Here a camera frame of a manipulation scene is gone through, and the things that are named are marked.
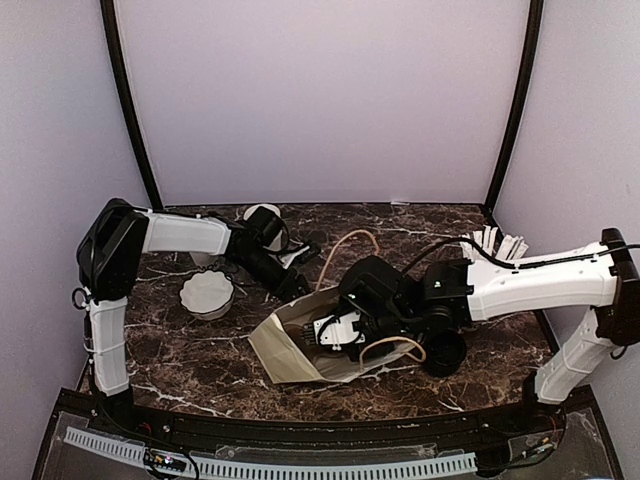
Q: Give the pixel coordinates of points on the white scalloped bowl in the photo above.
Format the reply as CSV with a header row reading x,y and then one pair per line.
x,y
207,296

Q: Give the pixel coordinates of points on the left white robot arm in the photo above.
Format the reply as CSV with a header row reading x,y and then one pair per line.
x,y
109,255

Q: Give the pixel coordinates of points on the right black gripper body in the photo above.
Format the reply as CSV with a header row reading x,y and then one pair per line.
x,y
388,324

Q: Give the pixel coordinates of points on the bundle of wrapped straws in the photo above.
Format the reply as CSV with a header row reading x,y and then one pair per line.
x,y
503,248

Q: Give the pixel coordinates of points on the right black frame post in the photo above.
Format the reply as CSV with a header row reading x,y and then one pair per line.
x,y
525,70

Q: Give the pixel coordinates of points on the black frame post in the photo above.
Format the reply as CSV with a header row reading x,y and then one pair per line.
x,y
525,70
125,96

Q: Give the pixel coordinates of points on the stack of black lids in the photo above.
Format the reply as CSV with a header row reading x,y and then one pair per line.
x,y
445,353

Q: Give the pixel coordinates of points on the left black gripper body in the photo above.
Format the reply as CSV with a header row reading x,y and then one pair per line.
x,y
269,280

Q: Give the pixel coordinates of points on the white paper cup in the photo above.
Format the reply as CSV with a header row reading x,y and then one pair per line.
x,y
202,259

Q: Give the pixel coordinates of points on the stack of white paper cups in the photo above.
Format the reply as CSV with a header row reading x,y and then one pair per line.
x,y
250,210

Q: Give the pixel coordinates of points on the left black frame post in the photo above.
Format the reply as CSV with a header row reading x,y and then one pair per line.
x,y
125,96

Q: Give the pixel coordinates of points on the beige paper bag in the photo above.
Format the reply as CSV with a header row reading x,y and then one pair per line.
x,y
304,341

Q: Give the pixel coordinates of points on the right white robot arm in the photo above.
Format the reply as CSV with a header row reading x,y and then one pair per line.
x,y
456,282

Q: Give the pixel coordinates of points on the grey slotted cable duct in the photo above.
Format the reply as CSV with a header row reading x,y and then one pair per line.
x,y
244,463

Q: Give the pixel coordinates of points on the black table edge rail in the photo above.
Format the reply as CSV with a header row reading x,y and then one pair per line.
x,y
480,429

